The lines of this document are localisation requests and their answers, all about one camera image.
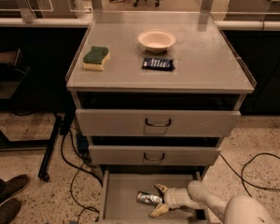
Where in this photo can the cream paper bowl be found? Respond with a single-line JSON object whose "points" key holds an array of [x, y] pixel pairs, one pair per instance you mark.
{"points": [[156, 40]]}

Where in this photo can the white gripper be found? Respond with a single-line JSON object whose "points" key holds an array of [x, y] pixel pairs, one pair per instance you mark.
{"points": [[171, 198]]}

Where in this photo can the dark shoe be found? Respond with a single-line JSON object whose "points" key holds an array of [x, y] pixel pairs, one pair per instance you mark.
{"points": [[13, 186], [9, 210]]}

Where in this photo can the grey drawer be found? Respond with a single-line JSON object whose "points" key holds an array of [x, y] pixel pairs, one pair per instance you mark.
{"points": [[129, 155], [172, 123], [119, 204]]}

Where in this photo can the grey metal drawer cabinet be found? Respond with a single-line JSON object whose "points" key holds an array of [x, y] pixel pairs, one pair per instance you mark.
{"points": [[207, 77]]}

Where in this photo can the black table frame leg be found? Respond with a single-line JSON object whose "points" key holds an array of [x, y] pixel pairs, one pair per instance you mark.
{"points": [[46, 144]]}

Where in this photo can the dark shoe lower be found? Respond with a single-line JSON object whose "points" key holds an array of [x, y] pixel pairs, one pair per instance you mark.
{"points": [[9, 210]]}

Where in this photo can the green yellow sponge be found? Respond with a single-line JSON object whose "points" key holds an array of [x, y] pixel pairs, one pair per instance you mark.
{"points": [[96, 58]]}

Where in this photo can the silver blue redbull can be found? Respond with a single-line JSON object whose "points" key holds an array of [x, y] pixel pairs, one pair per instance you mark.
{"points": [[148, 199]]}

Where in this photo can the dark shoe upper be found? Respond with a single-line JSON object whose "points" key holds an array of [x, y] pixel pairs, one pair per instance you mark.
{"points": [[13, 186]]}

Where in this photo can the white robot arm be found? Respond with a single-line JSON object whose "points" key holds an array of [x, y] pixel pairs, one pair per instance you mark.
{"points": [[240, 209]]}

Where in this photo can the middle grey drawer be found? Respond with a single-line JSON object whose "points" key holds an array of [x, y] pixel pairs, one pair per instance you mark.
{"points": [[129, 155]]}

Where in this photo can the bottom grey drawer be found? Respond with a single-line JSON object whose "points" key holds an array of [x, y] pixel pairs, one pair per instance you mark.
{"points": [[119, 204]]}

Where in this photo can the top grey drawer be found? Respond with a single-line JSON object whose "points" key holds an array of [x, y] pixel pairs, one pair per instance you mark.
{"points": [[172, 123]]}

